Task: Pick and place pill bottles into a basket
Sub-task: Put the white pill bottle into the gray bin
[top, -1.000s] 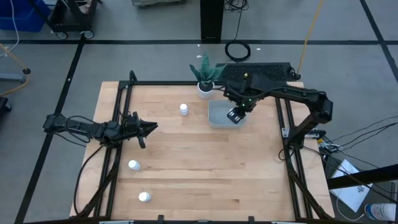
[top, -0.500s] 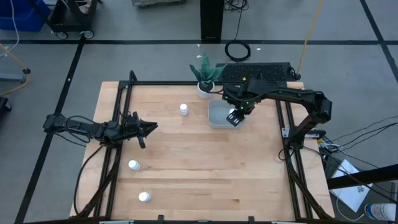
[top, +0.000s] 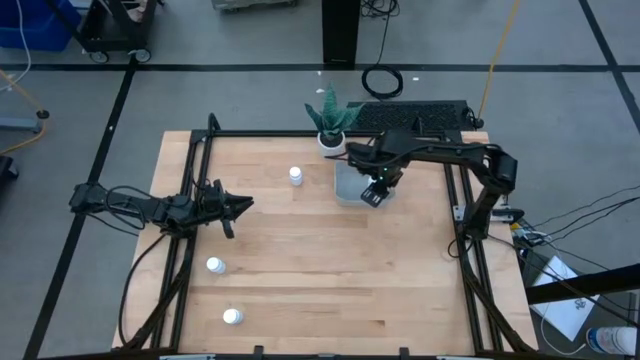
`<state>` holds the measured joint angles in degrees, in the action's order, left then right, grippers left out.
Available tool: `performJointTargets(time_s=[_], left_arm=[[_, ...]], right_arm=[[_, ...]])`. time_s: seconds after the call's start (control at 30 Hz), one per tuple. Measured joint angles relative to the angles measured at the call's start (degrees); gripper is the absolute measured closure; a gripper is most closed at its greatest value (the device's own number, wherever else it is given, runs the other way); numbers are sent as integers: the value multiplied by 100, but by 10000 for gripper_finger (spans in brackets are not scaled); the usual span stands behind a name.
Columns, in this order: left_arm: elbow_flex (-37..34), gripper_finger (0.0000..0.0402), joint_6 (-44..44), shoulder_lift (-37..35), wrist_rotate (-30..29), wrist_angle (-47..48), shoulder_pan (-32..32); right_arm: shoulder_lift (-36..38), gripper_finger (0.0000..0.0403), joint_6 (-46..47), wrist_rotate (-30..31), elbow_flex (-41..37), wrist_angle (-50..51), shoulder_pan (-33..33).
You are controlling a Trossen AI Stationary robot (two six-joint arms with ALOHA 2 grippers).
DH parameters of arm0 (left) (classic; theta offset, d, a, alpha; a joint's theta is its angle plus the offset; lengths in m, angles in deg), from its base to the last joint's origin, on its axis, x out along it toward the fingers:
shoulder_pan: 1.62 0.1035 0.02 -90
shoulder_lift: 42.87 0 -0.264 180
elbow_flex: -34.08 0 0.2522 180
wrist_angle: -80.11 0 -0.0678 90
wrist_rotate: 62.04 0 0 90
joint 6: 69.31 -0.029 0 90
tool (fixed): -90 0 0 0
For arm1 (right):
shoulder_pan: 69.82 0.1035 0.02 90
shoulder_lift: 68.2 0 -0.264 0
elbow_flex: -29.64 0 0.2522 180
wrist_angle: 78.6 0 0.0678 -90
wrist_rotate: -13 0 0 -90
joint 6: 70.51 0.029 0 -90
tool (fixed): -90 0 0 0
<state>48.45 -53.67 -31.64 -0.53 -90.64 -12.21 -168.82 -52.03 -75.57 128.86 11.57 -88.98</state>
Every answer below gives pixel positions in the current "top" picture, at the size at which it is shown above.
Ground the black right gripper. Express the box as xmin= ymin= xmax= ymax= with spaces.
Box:
xmin=345 ymin=131 xmax=408 ymax=208

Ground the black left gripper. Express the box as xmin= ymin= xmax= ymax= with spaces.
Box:
xmin=198 ymin=178 xmax=255 ymax=241

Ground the white plant pot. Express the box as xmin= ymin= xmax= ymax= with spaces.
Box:
xmin=316 ymin=130 xmax=347 ymax=160

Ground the black keyboard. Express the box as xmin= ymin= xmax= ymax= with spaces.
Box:
xmin=344 ymin=99 xmax=476 ymax=132

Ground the green artificial plant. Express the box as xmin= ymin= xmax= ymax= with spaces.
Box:
xmin=304 ymin=85 xmax=365 ymax=142

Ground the black upright column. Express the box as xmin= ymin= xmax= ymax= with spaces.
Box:
xmin=321 ymin=0 xmax=361 ymax=69

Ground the grey equipment base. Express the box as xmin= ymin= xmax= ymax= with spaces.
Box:
xmin=211 ymin=0 xmax=301 ymax=12

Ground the black wheeled cart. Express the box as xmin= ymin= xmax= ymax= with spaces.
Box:
xmin=74 ymin=0 xmax=159 ymax=65

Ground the white flat board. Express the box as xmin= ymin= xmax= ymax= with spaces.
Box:
xmin=529 ymin=255 xmax=601 ymax=342

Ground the black slanted beam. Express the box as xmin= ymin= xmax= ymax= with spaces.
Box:
xmin=524 ymin=262 xmax=640 ymax=306

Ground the grey flat floor base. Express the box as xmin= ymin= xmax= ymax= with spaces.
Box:
xmin=0 ymin=117 xmax=42 ymax=134

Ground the black equipment foot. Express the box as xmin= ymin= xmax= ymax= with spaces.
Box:
xmin=0 ymin=155 xmax=19 ymax=181

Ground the blue plastic bin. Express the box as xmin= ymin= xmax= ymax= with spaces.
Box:
xmin=0 ymin=0 xmax=81 ymax=52

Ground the white container with blue cap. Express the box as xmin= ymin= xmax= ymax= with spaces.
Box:
xmin=585 ymin=324 xmax=639 ymax=356

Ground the black aluminium table frame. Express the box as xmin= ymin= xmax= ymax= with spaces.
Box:
xmin=122 ymin=112 xmax=539 ymax=360

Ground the black coiled floor cable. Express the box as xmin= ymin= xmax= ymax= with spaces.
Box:
xmin=359 ymin=0 xmax=405 ymax=101

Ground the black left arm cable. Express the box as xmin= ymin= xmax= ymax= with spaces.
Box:
xmin=117 ymin=232 xmax=169 ymax=347

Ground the yellow hanging cable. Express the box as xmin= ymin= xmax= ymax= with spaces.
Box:
xmin=474 ymin=0 xmax=521 ymax=126

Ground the orange floor cable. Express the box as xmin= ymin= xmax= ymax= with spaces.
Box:
xmin=0 ymin=68 xmax=50 ymax=156

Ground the white floor cable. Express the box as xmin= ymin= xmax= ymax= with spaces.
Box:
xmin=0 ymin=0 xmax=32 ymax=95

